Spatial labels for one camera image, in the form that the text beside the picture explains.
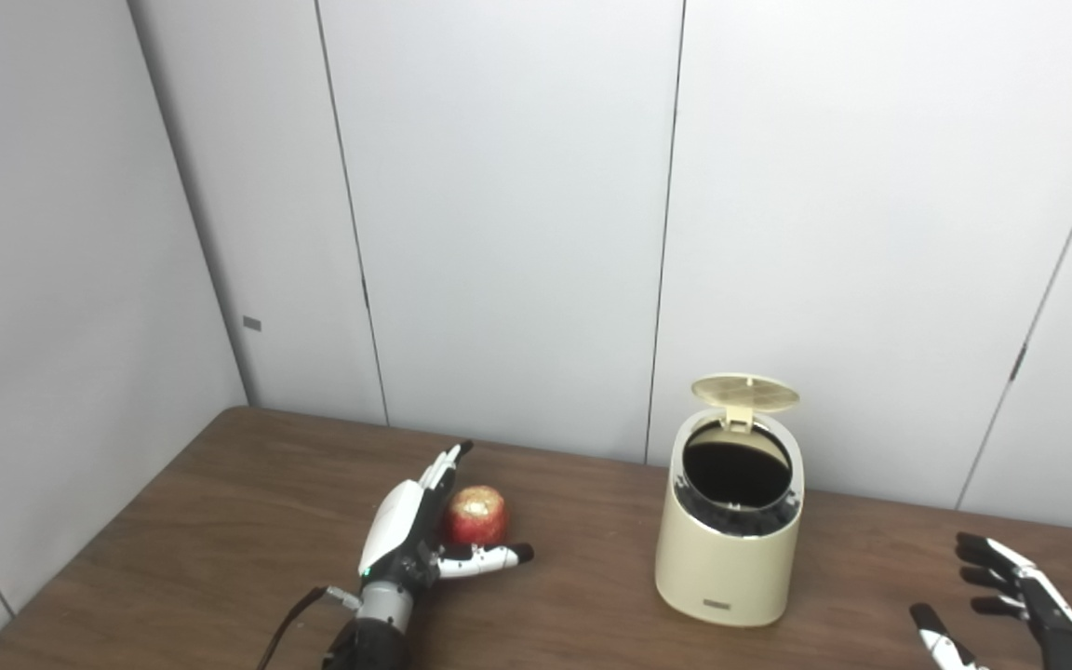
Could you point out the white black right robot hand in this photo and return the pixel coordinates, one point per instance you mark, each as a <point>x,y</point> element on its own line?
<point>1057,642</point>

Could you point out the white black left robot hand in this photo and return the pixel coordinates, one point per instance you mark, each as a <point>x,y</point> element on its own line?
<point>392,530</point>

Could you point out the red apple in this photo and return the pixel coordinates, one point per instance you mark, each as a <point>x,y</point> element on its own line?
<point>478,516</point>

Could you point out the cream-colored cylindrical bin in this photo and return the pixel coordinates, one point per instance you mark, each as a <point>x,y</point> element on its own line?
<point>727,572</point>

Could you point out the round cream bin lid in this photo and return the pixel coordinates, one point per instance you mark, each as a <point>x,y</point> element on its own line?
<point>745,393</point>

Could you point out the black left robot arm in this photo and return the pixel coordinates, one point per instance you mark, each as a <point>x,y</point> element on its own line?
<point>378,633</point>

